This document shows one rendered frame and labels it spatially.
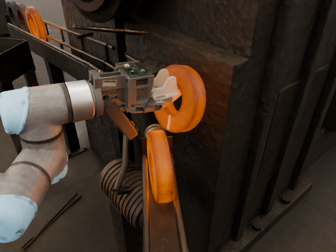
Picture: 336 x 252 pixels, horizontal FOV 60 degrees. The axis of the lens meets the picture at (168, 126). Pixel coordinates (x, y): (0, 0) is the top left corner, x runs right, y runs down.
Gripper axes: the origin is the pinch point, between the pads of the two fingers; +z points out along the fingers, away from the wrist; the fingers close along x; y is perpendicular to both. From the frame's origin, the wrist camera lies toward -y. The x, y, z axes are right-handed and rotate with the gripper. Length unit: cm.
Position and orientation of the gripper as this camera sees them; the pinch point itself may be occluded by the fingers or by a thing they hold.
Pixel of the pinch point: (178, 91)
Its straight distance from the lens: 66.5
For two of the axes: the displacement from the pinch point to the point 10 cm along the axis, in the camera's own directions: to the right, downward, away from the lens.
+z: 8.7, -2.1, 4.4
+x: -4.7, -5.7, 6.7
